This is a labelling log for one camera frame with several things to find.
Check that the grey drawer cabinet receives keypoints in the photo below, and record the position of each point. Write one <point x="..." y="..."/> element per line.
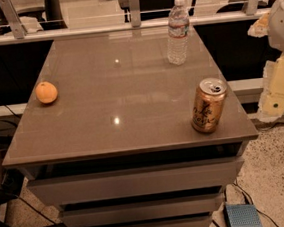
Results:
<point x="117" y="149"/>

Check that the gold soda can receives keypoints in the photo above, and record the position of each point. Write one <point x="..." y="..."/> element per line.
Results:
<point x="208" y="104"/>

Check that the orange fruit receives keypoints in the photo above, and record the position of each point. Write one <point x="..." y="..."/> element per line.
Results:
<point x="46" y="92"/>

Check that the clear plastic water bottle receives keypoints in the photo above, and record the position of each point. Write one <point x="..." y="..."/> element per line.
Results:
<point x="178" y="26"/>

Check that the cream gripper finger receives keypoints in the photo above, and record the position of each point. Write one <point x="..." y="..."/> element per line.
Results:
<point x="259" y="28"/>
<point x="271" y="102"/>

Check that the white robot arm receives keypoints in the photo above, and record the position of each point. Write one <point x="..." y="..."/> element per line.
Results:
<point x="276" y="29"/>

